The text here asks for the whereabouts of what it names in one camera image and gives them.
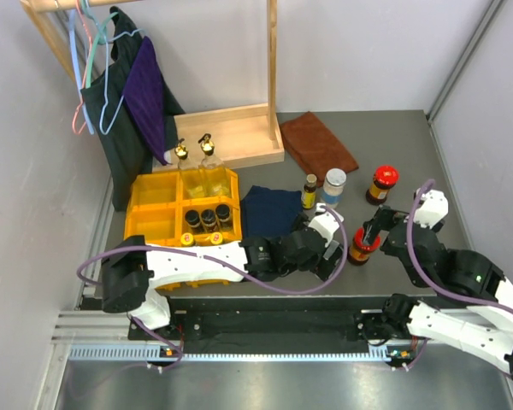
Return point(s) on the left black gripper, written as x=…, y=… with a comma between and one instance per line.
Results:
x=321, y=266

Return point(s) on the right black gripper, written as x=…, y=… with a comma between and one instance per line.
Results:
x=384, y=218

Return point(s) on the small yellow label bottle back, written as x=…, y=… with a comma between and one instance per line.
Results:
x=309, y=192

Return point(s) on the white salt canister back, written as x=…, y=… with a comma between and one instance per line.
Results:
x=333, y=187

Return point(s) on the white salt canister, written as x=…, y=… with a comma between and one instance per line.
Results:
x=333, y=252
x=333, y=187

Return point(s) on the black cap spice jar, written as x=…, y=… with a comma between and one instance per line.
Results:
x=224, y=217
x=192, y=218
x=209, y=220

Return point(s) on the clear oil bottle gold cap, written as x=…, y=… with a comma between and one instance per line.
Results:
x=213, y=169

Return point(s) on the sauce bottle yellow cap front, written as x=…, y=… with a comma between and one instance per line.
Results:
x=187, y=240

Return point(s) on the sauce bottle yellow cap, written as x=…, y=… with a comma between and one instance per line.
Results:
x=216, y=238
x=187, y=240

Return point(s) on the white salt canister front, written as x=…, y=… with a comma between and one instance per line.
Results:
x=333, y=252

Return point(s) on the sauce bottle yellow cap back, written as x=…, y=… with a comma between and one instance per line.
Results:
x=216, y=238

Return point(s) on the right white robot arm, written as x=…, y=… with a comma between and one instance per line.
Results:
x=461, y=278

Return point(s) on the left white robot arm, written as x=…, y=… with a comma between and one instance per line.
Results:
x=133, y=271

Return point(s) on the red lid jar front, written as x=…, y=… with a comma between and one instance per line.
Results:
x=358, y=252

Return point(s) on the red lid jar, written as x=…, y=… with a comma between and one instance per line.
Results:
x=358, y=252
x=384, y=179

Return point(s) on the red lid jar back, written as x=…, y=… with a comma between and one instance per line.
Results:
x=384, y=179

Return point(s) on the navy blue folded cloth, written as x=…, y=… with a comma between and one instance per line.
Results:
x=268, y=212

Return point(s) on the brown folded towel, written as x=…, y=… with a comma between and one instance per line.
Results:
x=315, y=148

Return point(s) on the yellow bin organizer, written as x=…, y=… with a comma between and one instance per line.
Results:
x=156, y=211

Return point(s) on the wooden clothes rack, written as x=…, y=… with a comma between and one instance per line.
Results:
x=247, y=136

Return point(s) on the dark green hanging garment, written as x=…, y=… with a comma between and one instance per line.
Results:
x=125, y=150

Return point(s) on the purple hanging cloth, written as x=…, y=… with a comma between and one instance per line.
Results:
x=145, y=97

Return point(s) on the pink clothes hanger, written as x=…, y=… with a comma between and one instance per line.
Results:
x=81, y=120

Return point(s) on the green clothes hanger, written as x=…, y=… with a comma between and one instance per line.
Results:
x=99, y=39

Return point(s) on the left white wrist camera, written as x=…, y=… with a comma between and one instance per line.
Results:
x=326, y=222

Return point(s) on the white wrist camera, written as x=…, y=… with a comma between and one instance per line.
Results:
x=326, y=222
x=431, y=211

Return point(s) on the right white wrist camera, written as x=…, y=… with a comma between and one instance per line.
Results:
x=431, y=211

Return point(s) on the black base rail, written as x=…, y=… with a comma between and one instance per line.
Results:
x=279, y=324

